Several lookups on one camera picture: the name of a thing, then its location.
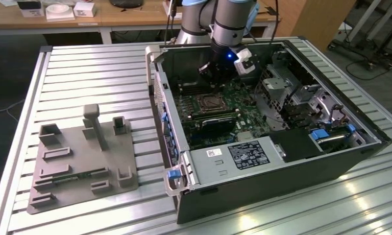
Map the silver-topped CPU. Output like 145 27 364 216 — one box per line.
204 97 221 108

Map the metal socket cover frame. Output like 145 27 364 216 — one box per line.
196 94 232 115

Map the CPU socket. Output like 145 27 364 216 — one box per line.
194 93 232 116

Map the silver drive cage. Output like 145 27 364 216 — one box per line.
256 47 317 130

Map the green motherboard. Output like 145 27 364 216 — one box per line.
172 80 272 150

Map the black graphics card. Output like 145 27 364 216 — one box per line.
196 117 236 141

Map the small white box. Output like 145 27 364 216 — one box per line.
162 0 184 20

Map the silver chipset heat sink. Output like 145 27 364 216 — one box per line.
237 131 254 142

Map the black plastic shroud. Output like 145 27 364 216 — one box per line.
268 128 325 164

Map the wooden cabinet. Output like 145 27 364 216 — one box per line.
277 0 359 53

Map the blue disk carrier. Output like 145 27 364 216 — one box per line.
308 129 328 142

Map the black round object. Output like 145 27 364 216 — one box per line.
109 0 144 8

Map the silver power supply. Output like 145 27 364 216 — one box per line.
188 137 286 186

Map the white labelled box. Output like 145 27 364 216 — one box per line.
73 1 97 18

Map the black wheeled stand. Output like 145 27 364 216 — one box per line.
327 36 392 71

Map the black open PC case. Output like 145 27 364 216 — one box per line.
144 39 392 224

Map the white round holder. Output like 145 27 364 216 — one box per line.
44 3 76 23

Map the grey parts rack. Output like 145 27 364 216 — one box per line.
25 103 140 215

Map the white box with black top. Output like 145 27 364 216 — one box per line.
17 0 42 18

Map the wooden desk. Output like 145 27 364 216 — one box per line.
0 0 281 45

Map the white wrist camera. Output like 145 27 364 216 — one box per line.
233 47 258 74

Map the thick black camera cable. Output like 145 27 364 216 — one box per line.
248 0 278 46

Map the coloured wire bundle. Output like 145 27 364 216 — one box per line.
325 104 347 127

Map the white metal frame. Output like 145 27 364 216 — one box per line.
332 0 392 53

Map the white floor cable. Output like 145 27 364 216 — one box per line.
0 100 25 114

